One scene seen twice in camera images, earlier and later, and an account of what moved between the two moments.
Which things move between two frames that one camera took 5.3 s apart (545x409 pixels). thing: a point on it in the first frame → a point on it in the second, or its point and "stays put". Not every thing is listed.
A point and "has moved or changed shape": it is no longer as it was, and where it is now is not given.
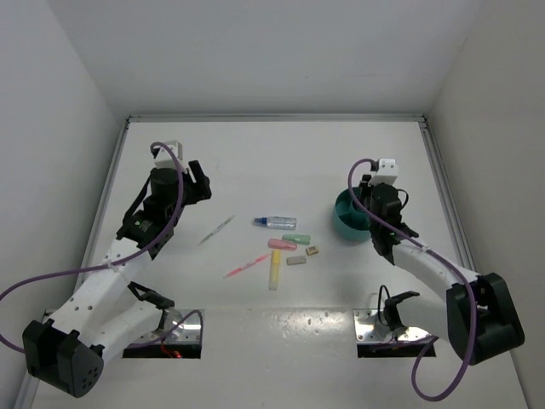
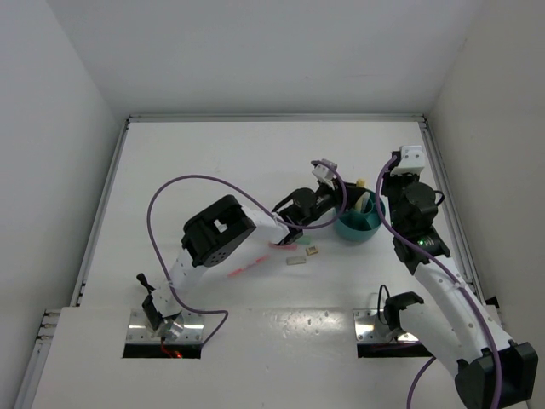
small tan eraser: x=312 y=250 stays put
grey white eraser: x=295 y=260 stays put
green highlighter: x=299 y=239 stays put
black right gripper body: x=365 y=192 → x=392 y=187
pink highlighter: x=280 y=244 stays put
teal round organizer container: x=351 y=223 stays put
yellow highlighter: x=274 y=269 has moved or changed shape
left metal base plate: x=180 y=326 stays put
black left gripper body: x=196 y=190 → x=329 y=193
